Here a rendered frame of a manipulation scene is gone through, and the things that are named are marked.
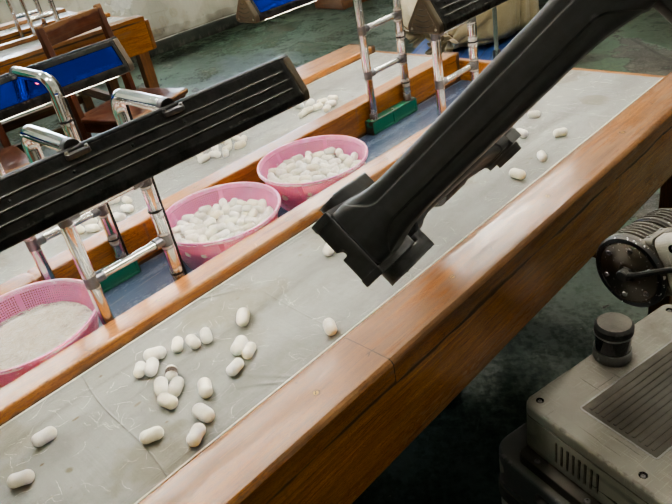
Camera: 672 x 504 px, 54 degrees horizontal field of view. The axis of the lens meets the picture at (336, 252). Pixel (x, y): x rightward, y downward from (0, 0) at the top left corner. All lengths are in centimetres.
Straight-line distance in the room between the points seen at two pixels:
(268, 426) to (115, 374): 32
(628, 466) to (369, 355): 47
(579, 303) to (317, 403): 150
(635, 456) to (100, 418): 84
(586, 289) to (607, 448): 119
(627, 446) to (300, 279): 61
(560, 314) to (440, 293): 121
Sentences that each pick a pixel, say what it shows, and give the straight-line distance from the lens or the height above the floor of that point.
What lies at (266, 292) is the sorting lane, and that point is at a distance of 117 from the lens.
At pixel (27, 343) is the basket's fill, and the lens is 129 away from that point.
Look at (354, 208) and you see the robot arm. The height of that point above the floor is 111.
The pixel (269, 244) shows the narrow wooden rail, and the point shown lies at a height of 76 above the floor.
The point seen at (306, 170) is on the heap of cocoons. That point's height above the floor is 74.
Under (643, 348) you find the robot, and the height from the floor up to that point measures 47.
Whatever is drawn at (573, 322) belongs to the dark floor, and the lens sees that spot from 220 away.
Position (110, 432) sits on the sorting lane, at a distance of 101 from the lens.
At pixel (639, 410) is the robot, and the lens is 128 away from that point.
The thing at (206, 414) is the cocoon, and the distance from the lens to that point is 94.
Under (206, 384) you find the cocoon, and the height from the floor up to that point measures 76.
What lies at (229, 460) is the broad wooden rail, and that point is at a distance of 86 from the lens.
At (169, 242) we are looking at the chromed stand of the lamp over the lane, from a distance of 121.
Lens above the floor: 138
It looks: 31 degrees down
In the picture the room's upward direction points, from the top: 11 degrees counter-clockwise
